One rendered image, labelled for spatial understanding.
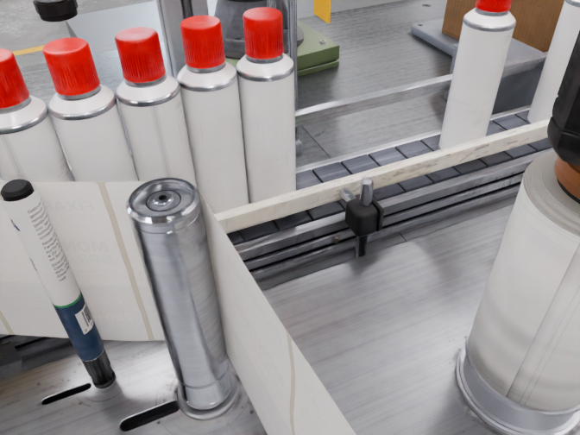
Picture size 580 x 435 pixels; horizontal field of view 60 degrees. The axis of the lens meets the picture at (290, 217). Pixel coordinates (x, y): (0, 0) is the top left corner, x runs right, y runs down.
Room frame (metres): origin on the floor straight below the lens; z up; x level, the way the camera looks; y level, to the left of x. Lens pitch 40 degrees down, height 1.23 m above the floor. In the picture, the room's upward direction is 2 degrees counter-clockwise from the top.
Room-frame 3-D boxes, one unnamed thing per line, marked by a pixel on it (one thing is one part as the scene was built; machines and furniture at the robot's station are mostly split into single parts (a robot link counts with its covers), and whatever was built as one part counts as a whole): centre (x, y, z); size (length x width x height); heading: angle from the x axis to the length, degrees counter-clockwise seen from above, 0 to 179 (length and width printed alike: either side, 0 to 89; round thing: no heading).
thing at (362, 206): (0.38, -0.07, 0.89); 0.03 x 0.03 x 0.12; 23
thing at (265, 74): (0.43, 0.02, 0.98); 0.05 x 0.05 x 0.20
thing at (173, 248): (0.21, 0.07, 0.97); 0.05 x 0.05 x 0.19
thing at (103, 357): (0.22, 0.15, 0.97); 0.02 x 0.02 x 0.19
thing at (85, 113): (0.37, 0.16, 0.98); 0.05 x 0.05 x 0.20
